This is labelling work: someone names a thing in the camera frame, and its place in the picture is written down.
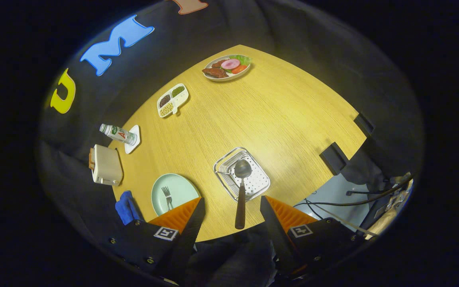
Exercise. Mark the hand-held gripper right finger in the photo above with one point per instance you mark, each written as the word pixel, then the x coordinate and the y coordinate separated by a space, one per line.
pixel 277 235

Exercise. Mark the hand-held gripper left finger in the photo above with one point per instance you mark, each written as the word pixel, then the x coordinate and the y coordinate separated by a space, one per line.
pixel 187 239

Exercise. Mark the pale green plate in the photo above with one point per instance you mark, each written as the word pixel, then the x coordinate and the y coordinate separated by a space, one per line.
pixel 183 190

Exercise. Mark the metal drain tray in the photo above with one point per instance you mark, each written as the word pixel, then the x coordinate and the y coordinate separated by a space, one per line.
pixel 259 179

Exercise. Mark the blue cloth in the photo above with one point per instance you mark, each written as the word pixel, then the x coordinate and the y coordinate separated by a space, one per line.
pixel 126 207

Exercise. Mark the black table clamp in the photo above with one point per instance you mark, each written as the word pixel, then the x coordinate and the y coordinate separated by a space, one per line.
pixel 334 158
pixel 364 125

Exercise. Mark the white coaster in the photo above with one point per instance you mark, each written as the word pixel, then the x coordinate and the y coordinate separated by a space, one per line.
pixel 133 148

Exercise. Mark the cream white toaster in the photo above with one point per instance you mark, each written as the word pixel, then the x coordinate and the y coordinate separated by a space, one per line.
pixel 108 165

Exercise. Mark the brown toast slice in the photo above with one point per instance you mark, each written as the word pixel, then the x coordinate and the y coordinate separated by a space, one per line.
pixel 91 159

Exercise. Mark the small white drink bottle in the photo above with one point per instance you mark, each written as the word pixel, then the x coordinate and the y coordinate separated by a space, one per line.
pixel 118 134

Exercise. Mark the white divided bean dish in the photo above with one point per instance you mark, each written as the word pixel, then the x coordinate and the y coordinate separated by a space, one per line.
pixel 173 104

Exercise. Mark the white food plate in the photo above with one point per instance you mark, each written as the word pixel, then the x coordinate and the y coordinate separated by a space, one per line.
pixel 213 77

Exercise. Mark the brown meat piece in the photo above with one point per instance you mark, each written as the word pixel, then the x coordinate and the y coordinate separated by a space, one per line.
pixel 214 72

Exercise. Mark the red tomato slice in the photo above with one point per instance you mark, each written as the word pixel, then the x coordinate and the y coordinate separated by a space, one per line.
pixel 239 69

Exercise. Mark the pink ham slice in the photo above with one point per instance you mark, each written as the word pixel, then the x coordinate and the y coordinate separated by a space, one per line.
pixel 230 63

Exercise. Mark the green lettuce leaf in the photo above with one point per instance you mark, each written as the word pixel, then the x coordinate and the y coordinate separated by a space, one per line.
pixel 243 59

